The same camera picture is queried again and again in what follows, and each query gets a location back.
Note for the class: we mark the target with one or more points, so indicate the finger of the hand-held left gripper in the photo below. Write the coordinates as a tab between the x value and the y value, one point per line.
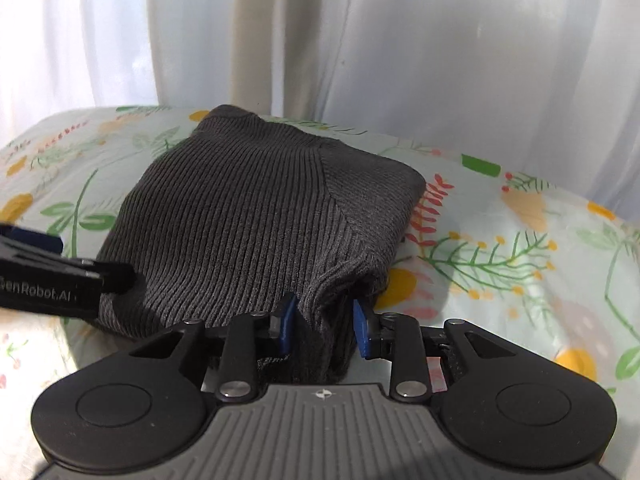
35	241
115	276

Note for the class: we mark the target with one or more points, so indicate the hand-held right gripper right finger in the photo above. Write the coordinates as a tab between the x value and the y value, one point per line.
361	332

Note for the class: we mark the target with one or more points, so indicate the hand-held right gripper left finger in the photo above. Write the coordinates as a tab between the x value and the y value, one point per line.
287	330

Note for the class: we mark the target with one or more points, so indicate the dark grey knit sweater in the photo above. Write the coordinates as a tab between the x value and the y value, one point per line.
240	200

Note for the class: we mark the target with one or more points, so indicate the floral bed sheet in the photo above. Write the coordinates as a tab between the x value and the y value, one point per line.
500	270

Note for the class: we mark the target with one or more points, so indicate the white curtain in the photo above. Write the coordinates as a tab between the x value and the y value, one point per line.
400	35

